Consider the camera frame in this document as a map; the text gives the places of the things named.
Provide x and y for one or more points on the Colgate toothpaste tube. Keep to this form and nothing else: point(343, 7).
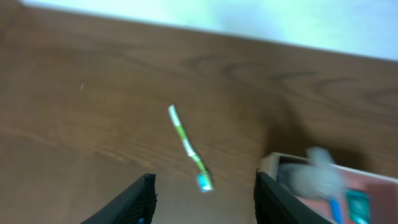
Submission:
point(358, 206)

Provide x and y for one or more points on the white cardboard box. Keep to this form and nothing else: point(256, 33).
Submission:
point(381, 190)

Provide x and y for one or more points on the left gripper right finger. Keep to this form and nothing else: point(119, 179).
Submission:
point(275, 205)

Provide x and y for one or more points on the clear pump soap bottle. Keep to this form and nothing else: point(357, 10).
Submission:
point(321, 162)

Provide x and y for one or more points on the blue disposable razor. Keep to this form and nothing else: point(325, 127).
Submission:
point(335, 208)

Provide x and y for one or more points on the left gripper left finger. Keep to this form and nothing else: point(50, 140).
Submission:
point(136, 204)

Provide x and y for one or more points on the green white toothbrush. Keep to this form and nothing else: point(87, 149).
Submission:
point(204, 179)

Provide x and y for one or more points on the white lotion tube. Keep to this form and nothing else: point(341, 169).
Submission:
point(311, 181)

